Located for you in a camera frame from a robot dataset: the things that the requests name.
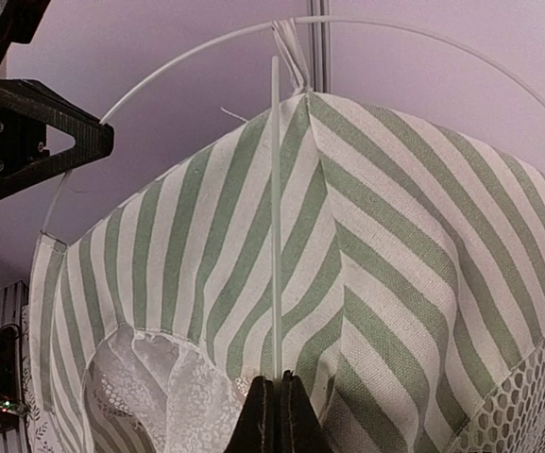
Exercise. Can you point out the right aluminium frame post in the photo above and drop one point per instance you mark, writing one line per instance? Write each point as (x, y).
(320, 49)

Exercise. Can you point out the floral table cloth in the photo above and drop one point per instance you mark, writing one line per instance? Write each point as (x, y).
(39, 432)

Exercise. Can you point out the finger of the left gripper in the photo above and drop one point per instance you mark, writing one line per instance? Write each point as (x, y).
(42, 135)

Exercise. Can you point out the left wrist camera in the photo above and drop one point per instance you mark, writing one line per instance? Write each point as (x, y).
(3, 23)

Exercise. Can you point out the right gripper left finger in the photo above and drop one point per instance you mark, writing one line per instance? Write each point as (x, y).
(256, 428)

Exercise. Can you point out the striped fabric pet tent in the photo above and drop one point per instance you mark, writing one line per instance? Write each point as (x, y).
(413, 293)

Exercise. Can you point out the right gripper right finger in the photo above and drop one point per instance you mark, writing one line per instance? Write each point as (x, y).
(299, 428)

